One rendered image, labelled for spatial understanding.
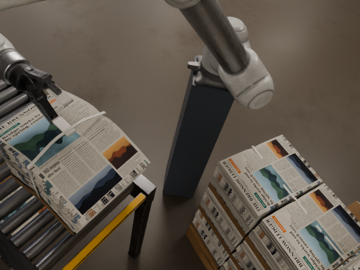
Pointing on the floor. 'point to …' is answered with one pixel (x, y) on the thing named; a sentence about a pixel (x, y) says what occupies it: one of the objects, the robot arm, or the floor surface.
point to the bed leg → (139, 230)
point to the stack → (274, 214)
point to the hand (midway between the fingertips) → (67, 116)
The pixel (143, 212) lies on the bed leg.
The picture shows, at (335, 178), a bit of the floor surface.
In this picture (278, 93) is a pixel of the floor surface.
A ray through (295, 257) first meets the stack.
